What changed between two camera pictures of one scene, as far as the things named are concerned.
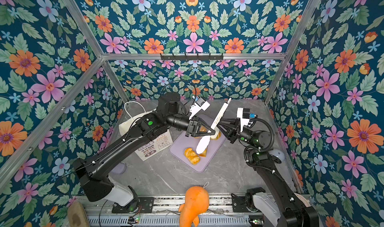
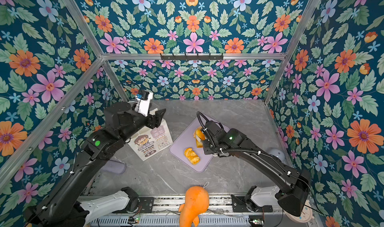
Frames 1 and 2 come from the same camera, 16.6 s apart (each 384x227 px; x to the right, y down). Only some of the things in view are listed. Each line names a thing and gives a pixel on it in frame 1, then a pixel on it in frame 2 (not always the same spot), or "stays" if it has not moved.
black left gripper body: (192, 125) -> (153, 120)
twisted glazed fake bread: (192, 156) stays
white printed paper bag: (153, 146) stays
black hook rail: (192, 57) stays
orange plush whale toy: (197, 201) stays
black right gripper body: (238, 131) -> (210, 148)
